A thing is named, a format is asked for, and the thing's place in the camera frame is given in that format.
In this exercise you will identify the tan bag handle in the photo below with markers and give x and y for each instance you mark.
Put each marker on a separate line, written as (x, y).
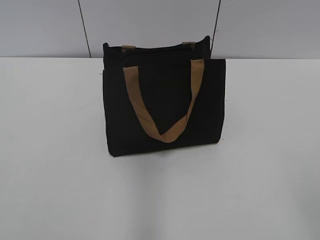
(132, 47)
(163, 96)

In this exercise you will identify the tan rear bag handle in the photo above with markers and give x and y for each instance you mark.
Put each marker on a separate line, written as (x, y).
(132, 47)

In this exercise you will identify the black tote bag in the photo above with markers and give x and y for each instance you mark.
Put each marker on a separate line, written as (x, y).
(124, 133)

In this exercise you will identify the tan front bag handle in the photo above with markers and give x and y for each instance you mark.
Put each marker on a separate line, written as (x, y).
(163, 96)

